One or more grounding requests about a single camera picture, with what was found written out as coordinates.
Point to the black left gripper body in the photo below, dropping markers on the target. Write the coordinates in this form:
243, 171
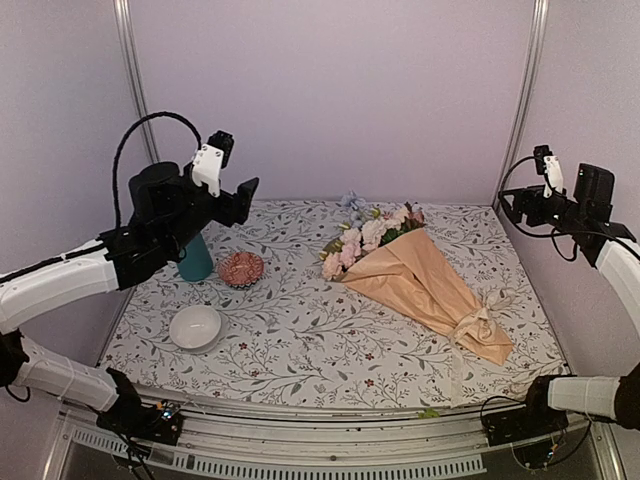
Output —
227, 216

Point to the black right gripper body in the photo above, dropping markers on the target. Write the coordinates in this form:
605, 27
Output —
538, 216

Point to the beige printed ribbon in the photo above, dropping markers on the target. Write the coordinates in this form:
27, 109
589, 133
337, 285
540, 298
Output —
481, 334

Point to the peach wrapping paper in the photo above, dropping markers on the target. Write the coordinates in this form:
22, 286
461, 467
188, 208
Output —
411, 276

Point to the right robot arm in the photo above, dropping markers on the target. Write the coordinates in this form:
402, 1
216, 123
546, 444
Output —
612, 250

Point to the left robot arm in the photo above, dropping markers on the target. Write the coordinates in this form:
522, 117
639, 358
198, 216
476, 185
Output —
172, 205

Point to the teal cylindrical vase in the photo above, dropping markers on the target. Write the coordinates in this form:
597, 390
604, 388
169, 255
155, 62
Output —
195, 262

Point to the bunch of mixed flowers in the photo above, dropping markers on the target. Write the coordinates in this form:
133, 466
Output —
380, 228

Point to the blue flower stem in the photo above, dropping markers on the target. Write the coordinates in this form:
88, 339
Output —
356, 207

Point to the white bowl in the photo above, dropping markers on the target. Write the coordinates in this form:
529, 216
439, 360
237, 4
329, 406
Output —
195, 328

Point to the floral patterned table mat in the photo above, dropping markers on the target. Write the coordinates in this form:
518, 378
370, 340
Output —
295, 339

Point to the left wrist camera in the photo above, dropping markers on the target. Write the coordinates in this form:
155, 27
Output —
208, 162

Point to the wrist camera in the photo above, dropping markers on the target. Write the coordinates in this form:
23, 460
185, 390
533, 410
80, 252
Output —
548, 166
208, 162

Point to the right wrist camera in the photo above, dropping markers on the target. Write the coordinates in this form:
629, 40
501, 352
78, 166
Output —
548, 166

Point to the right aluminium frame post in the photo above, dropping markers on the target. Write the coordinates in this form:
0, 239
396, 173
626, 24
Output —
533, 56

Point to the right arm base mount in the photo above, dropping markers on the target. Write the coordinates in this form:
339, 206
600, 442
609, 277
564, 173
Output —
521, 423

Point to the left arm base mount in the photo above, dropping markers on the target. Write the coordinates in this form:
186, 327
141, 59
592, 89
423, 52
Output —
129, 417

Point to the aluminium front rail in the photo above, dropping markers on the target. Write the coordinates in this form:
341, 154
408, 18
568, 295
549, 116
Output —
224, 439

